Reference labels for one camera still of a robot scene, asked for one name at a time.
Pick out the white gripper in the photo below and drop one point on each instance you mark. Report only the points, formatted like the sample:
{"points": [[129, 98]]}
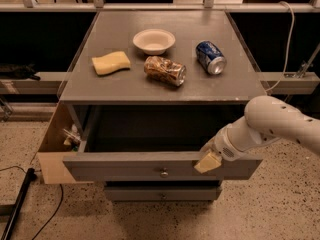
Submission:
{"points": [[221, 145]]}

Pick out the grey top drawer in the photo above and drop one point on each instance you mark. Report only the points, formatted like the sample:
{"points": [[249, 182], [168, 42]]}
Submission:
{"points": [[152, 143]]}

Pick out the grey drawer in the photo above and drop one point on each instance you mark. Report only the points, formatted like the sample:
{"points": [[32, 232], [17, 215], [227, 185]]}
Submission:
{"points": [[152, 143], [162, 193]]}

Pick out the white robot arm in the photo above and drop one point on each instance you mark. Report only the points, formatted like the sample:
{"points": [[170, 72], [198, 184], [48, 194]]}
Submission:
{"points": [[266, 119]]}

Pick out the grey drawer cabinet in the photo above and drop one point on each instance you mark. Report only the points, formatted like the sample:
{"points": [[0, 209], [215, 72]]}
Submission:
{"points": [[114, 31]]}

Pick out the grey bottom drawer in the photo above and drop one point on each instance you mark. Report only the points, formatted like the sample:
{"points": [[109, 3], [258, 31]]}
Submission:
{"points": [[162, 193]]}

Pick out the crushed brown can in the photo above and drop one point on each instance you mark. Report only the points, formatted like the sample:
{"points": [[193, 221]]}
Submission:
{"points": [[165, 70]]}

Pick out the blue soda can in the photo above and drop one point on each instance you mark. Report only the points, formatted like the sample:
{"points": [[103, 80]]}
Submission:
{"points": [[210, 58]]}

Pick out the white paper bowl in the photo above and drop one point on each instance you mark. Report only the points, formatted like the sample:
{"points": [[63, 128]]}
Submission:
{"points": [[154, 41]]}

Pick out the plastic items in box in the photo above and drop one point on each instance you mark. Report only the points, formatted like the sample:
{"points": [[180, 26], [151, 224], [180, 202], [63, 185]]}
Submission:
{"points": [[72, 138]]}

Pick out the yellow sponge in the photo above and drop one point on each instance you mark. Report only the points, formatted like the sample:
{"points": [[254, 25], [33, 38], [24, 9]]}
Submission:
{"points": [[111, 63]]}

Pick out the cardboard box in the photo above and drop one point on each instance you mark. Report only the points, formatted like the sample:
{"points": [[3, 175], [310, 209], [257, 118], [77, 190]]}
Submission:
{"points": [[52, 151]]}

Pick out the black floor bar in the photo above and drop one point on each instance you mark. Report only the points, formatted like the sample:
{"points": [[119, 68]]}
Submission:
{"points": [[11, 211]]}

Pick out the black object on ledge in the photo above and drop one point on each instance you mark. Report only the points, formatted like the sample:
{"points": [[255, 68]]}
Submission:
{"points": [[15, 71]]}

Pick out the metal clamp bracket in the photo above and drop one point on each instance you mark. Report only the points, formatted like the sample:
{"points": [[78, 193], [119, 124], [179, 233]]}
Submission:
{"points": [[305, 65]]}

